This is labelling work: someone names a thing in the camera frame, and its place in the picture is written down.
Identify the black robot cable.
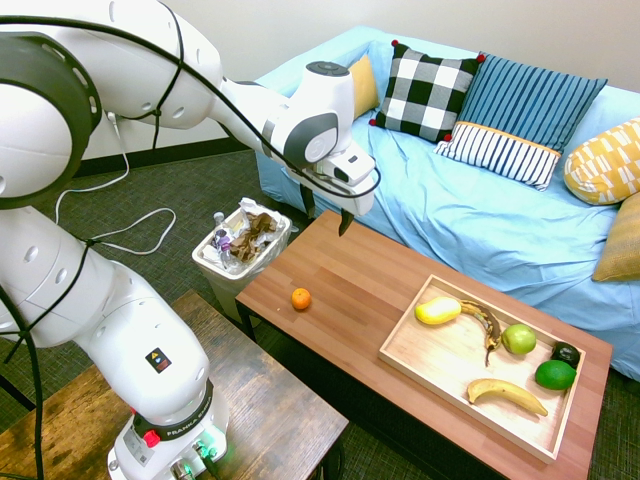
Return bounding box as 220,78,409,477
0,14,382,480

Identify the clear plastic water bottle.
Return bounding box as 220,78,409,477
211,211,235,267

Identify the green apple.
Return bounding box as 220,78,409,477
501,323,537,356

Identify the crumpled brown paper bag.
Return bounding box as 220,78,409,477
230,212,279,262

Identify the light wooden tray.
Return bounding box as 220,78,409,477
378,273,587,465

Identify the mustard woven pillow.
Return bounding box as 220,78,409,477
591,192,640,284

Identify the black camera tripod stand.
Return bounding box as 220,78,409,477
0,374,37,412

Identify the yellow patterned bolster pillow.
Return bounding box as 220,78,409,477
563,117,640,206

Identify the white plastic trash bin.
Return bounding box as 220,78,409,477
191,207,293,329

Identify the white power cable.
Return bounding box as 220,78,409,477
53,111,178,257

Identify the green lime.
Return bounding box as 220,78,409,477
534,359,578,392

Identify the reddish wooden coffee table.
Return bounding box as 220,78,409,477
234,209,614,480

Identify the rustic dark wood table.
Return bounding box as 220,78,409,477
0,288,350,480

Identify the light blue sofa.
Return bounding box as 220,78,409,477
254,24,640,381

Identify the yellow mango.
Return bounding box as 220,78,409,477
414,296,462,326

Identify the black white checkered pillow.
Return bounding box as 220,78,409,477
368,38,487,145

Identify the yellow banana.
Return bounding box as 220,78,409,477
466,378,550,417

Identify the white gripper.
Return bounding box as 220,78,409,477
292,158,377,238

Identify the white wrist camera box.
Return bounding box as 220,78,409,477
325,144,377,187

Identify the blackened overripe banana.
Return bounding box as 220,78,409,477
458,298,503,368

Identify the white navy striped pillow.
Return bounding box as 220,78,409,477
432,121,563,193

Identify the blue striped pillow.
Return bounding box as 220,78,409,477
457,51,610,154

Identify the plain mustard pillow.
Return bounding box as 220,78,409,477
348,53,382,119

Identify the dark avocado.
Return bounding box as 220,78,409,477
551,341,582,369

